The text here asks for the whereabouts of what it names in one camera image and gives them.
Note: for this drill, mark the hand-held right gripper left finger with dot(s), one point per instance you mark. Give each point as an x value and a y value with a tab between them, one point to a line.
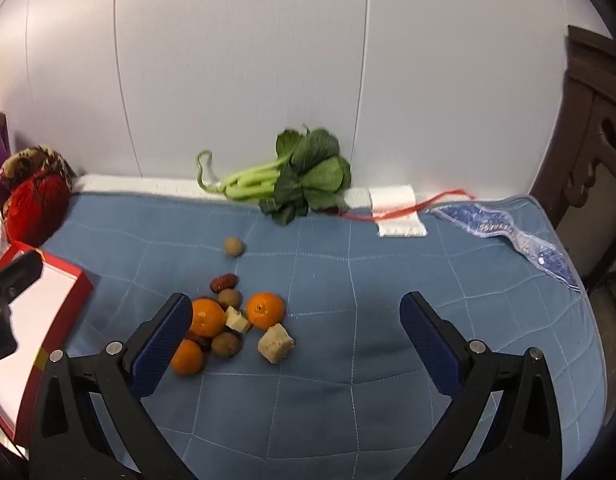
163	340

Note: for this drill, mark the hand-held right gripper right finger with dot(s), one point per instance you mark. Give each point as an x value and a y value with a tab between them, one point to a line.
430	350

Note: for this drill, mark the small orange mandarin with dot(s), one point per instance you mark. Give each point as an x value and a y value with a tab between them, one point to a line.
187	358

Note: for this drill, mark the red box with white inside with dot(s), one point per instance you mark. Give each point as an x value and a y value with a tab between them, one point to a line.
28	325

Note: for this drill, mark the large orange mandarin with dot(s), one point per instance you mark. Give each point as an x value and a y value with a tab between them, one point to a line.
208	317

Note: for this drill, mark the dried red date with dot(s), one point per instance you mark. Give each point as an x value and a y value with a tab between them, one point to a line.
223	281
200	340

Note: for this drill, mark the brown longan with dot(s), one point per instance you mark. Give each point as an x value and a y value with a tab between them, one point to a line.
234	247
229	298
226	345

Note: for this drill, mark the small pale sugarcane chunk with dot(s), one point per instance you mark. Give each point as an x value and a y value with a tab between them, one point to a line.
237	320

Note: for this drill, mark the red embroidered pouch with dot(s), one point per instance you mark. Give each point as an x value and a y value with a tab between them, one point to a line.
35	195

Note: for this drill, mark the blue quilted mat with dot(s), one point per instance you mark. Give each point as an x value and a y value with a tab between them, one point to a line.
368	280

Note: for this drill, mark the large pale sugarcane chunk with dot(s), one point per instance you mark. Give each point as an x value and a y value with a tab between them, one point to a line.
275	344

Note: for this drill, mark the clear blue-tinted plastic pouch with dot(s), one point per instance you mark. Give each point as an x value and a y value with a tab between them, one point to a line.
517	240

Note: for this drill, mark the white fabric label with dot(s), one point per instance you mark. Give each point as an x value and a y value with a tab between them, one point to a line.
398	212

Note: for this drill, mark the green bok choy bunch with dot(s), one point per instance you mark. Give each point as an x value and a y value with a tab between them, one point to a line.
308	172

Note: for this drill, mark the dark wooden furniture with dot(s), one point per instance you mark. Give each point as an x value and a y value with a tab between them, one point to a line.
582	160

